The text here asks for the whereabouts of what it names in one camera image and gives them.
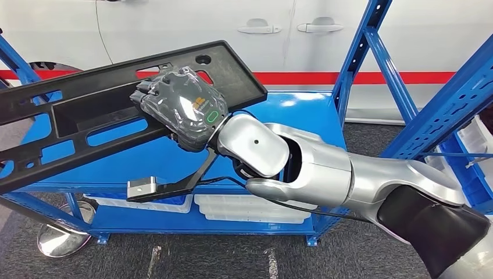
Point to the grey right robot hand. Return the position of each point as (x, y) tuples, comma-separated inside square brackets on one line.
[(181, 107)]

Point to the black plastic frame part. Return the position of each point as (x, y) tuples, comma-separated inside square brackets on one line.
[(96, 88)]

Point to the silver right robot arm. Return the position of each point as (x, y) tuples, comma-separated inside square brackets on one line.
[(327, 169)]

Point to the blue metal shelf rack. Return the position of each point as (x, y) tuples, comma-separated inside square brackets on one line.
[(454, 104), (308, 115)]

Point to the white car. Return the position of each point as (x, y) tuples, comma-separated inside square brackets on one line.
[(192, 23)]

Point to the blue plastic bin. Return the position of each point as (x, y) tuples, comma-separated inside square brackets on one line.
[(462, 169), (177, 199)]

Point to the white plastic bin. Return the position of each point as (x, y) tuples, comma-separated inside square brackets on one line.
[(477, 142), (154, 208)]

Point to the chrome stanchion post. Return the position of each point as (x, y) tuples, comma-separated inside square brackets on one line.
[(61, 238)]

